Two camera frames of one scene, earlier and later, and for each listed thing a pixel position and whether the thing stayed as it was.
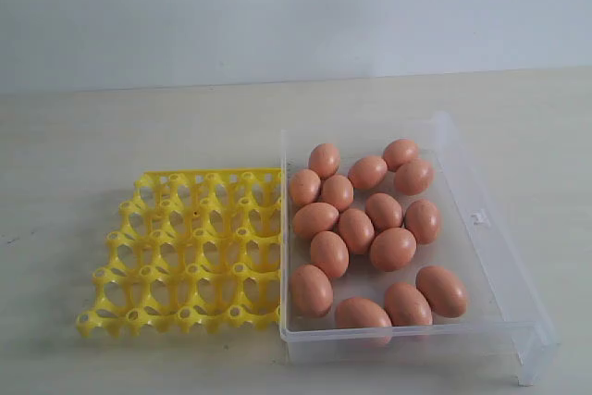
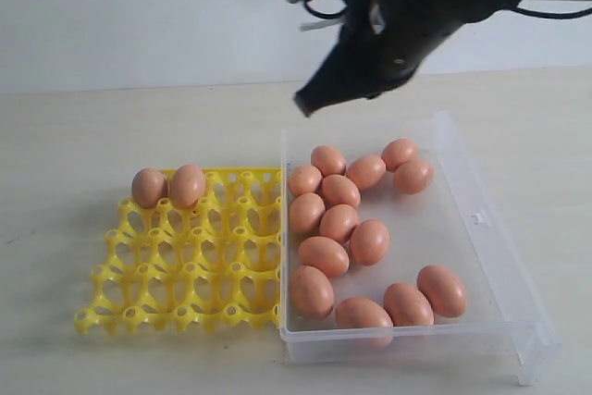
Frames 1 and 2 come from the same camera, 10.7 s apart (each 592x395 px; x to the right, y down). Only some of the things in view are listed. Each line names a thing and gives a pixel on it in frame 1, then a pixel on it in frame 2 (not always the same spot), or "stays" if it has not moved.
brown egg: (423, 219) to (149, 185)
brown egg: (367, 172) stays
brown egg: (398, 152) stays
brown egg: (441, 291) stays
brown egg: (406, 306) stays
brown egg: (392, 249) to (369, 241)
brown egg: (357, 312) stays
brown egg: (312, 291) stays
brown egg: (384, 211) to (189, 185)
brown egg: (414, 177) stays
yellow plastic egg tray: (194, 249) stays
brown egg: (357, 230) to (338, 222)
